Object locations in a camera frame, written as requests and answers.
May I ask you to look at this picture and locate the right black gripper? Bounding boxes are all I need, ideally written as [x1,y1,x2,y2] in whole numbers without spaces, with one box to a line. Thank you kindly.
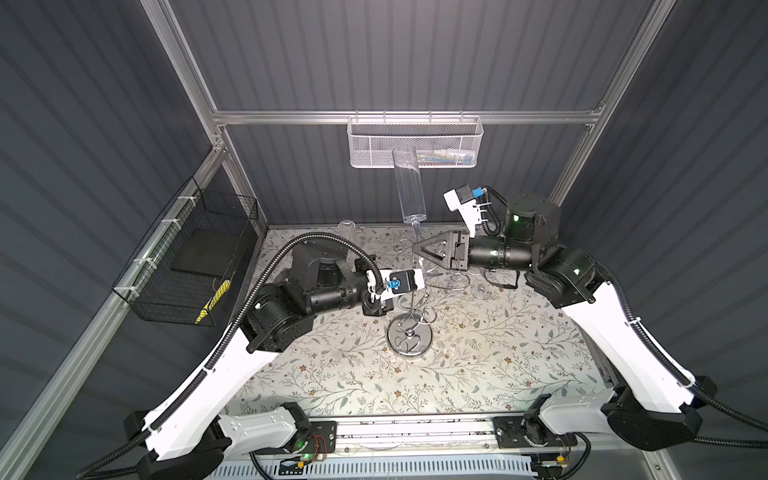
[409,230,530,275]

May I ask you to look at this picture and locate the glass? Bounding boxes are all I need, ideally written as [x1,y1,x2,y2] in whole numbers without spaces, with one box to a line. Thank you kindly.
[472,282,496,301]
[446,272,472,292]
[392,147,427,243]

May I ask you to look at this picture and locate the clear champagne flute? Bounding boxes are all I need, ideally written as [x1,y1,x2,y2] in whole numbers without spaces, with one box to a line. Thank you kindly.
[337,219,357,243]

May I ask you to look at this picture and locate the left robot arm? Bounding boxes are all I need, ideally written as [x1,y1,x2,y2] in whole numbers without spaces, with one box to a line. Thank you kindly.
[121,232,422,479]

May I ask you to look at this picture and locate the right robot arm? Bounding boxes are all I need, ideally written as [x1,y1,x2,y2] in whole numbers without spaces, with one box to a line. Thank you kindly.
[412,187,703,451]

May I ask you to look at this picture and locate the chrome wine glass rack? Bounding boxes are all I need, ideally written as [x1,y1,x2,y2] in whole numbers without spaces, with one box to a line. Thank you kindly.
[386,253,462,358]

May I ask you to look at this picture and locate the items in white basket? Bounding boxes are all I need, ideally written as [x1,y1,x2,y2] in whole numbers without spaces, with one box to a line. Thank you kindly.
[385,149,477,168]

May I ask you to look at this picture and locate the floral table mat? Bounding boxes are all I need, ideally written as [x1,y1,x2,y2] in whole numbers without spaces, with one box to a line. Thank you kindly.
[203,223,619,420]

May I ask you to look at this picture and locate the black pad in basket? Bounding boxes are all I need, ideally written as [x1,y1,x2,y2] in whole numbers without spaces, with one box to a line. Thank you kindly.
[171,229,239,277]

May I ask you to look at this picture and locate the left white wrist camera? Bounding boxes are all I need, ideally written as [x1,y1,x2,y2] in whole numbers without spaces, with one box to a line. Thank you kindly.
[367,268,426,300]

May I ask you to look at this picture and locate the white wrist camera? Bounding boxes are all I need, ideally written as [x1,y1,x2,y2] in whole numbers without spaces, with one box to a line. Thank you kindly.
[367,268,426,300]
[443,185,485,238]

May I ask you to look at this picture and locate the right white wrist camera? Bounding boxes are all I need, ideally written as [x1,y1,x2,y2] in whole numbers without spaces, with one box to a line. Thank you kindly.
[443,185,485,238]

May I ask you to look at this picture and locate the white wire mesh basket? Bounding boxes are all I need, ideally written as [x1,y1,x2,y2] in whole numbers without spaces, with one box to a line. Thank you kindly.
[346,114,484,169]

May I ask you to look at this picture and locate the left black corrugated cable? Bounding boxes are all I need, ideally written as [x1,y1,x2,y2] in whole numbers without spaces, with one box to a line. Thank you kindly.
[74,231,385,480]

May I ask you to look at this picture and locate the black corrugated cable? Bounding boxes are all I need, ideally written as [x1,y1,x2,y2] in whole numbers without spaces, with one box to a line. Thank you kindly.
[74,231,385,480]
[593,257,768,450]

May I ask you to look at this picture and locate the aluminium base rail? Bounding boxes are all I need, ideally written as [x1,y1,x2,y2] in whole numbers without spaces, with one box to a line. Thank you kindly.
[167,410,655,463]

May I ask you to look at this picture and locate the black wire mesh basket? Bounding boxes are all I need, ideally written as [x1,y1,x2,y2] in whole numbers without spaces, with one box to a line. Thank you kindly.
[112,179,259,327]

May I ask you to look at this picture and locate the right black corrugated cable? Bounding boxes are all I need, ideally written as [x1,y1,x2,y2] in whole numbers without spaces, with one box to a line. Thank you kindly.
[593,257,768,450]

